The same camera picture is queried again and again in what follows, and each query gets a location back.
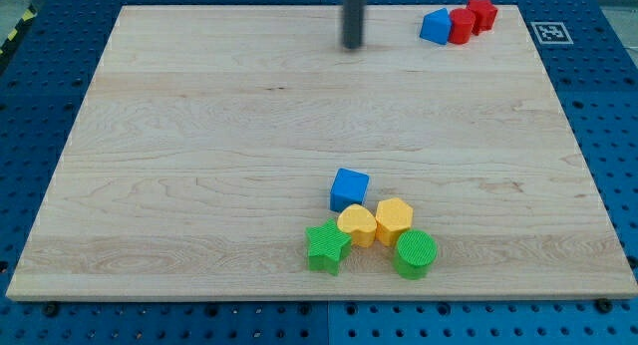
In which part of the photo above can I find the blue cube block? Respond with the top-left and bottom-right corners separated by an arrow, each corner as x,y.
329,169 -> 370,212

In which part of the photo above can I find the yellow heart block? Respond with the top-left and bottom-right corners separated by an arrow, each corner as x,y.
337,204 -> 377,247

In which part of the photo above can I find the blue triangular block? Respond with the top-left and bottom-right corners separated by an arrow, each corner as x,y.
420,8 -> 452,45

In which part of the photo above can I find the light wooden board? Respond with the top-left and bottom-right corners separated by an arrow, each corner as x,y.
7,5 -> 637,302

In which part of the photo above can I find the red cylinder block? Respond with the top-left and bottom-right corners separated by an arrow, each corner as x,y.
448,8 -> 476,45

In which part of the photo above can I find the green cylinder block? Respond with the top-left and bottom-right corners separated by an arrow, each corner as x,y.
393,229 -> 438,280

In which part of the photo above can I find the black bolt front left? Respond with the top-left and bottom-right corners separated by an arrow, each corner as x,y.
42,301 -> 60,318

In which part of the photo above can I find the white fiducial marker tag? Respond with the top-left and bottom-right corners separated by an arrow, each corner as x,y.
530,21 -> 573,45

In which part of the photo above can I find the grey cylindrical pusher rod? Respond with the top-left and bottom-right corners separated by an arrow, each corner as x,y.
341,0 -> 367,50

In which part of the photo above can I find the red star block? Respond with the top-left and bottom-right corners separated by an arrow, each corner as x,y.
467,0 -> 498,36

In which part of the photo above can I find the yellow hexagon block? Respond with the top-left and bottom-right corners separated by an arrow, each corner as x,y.
375,197 -> 414,246

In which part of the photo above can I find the black bolt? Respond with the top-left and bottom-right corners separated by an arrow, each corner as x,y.
42,301 -> 60,318
595,298 -> 613,314

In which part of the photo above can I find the black bolt front right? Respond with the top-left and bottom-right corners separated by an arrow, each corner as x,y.
595,298 -> 613,314

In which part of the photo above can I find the green star block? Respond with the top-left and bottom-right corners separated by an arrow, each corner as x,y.
305,218 -> 352,276

